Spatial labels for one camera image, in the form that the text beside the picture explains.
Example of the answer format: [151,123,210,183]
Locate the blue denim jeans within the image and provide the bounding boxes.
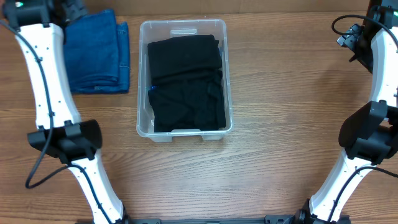
[63,9,131,94]

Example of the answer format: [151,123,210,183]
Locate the black cloth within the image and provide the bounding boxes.
[147,35,222,85]
[183,70,226,131]
[148,83,195,133]

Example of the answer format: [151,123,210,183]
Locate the clear plastic storage bin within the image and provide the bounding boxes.
[136,19,234,142]

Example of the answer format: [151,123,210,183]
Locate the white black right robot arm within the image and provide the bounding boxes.
[285,1,397,223]

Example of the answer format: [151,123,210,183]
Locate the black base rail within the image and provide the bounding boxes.
[74,213,352,224]

